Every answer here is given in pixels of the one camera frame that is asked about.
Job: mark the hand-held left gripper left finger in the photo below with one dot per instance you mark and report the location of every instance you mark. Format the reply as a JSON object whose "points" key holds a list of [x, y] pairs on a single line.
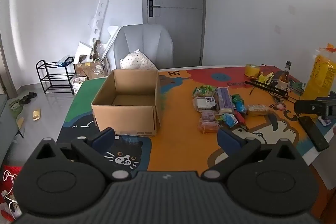
{"points": [[104, 138]]}

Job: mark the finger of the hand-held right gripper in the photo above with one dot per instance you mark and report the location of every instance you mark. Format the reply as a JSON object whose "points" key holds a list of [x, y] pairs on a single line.
{"points": [[305, 107]]}

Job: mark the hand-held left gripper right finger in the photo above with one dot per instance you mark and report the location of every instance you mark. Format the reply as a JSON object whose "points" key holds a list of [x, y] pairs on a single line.
{"points": [[227, 139]]}

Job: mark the blue green candy packet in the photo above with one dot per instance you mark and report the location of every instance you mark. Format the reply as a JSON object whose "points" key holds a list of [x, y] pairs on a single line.
{"points": [[229, 119]]}

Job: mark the orange pink snack packet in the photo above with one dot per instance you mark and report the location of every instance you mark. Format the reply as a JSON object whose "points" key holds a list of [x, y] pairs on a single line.
{"points": [[208, 127]]}

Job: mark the red snack packet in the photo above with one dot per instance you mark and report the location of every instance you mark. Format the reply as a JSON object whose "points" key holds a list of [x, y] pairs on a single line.
{"points": [[240, 118]]}

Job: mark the small purple snack packet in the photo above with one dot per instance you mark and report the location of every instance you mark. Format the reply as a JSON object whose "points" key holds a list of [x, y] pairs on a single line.
{"points": [[208, 116]]}

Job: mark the blue snack packet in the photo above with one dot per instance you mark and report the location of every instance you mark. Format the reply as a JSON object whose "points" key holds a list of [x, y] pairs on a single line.
{"points": [[241, 107]]}

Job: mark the long purple snack packet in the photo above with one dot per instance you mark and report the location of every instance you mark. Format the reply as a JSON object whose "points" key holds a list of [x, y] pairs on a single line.
{"points": [[224, 100]]}

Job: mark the white cake packet black label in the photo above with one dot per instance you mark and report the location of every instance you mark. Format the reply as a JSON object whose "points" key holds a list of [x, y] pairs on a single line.
{"points": [[206, 103]]}

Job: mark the beige biscuit packet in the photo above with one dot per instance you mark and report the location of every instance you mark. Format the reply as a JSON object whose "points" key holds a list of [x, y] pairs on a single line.
{"points": [[258, 109]]}

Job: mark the green white cartoon snack packet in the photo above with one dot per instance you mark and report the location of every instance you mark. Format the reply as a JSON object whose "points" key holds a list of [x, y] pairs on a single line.
{"points": [[200, 94]]}

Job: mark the small green snack packet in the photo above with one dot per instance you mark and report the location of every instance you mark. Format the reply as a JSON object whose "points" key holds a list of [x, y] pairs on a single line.
{"points": [[208, 88]]}

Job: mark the pink keyring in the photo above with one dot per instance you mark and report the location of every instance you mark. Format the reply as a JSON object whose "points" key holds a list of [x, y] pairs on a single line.
{"points": [[278, 106]]}

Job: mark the black phone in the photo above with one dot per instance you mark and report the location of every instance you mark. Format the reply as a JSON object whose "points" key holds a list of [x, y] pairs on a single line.
{"points": [[313, 133]]}

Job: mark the yellow oil bottle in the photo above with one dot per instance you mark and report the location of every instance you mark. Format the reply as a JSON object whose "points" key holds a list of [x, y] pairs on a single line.
{"points": [[319, 77]]}

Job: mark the glass bottle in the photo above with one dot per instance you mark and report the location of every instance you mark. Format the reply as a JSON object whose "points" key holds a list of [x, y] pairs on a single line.
{"points": [[284, 81]]}

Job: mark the black folded tripod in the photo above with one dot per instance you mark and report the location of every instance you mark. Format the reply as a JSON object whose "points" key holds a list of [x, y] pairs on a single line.
{"points": [[262, 86]]}

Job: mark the yellow green clip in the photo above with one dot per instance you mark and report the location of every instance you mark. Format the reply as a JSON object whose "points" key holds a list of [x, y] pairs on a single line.
{"points": [[265, 78]]}

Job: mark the colourful printed table mat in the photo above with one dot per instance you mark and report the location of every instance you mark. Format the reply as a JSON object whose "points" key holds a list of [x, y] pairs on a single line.
{"points": [[178, 150]]}

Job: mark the white paper bag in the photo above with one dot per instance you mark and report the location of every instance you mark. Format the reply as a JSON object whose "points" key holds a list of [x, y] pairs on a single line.
{"points": [[77, 86]]}

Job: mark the yellow tape roll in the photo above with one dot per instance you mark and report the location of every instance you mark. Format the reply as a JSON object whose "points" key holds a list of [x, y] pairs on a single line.
{"points": [[252, 70]]}

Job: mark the brown cardboard box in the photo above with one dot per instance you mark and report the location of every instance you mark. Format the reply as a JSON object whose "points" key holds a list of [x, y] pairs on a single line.
{"points": [[90, 70]]}

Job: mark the black shoe rack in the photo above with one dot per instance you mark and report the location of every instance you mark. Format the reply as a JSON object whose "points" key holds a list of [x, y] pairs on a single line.
{"points": [[52, 80]]}

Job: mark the white dotted pillow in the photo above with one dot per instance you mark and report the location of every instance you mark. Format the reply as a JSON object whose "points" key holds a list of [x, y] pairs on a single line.
{"points": [[136, 60]]}

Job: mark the black slipper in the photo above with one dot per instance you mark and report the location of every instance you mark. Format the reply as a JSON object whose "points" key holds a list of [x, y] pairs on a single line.
{"points": [[25, 100], [32, 94]]}

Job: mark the clear plastic wrapping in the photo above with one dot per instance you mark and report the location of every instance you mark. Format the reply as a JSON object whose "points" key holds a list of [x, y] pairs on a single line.
{"points": [[99, 52]]}

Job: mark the pale plastic bag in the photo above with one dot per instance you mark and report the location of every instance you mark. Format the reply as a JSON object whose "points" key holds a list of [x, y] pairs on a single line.
{"points": [[62, 61]]}

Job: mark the white cardboard piece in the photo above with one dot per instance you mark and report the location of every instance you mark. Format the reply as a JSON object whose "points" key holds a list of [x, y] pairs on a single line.
{"points": [[82, 50]]}

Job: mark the grey cabinet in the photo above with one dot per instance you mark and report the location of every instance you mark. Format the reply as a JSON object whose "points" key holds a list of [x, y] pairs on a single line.
{"points": [[5, 121]]}

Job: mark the plain white foam board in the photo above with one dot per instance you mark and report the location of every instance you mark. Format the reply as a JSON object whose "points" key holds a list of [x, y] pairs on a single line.
{"points": [[113, 32]]}

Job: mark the grey chair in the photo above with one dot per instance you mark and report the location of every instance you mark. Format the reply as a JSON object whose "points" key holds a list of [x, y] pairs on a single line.
{"points": [[147, 40]]}

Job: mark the red bag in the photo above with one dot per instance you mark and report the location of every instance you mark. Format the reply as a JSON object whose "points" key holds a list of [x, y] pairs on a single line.
{"points": [[6, 203]]}

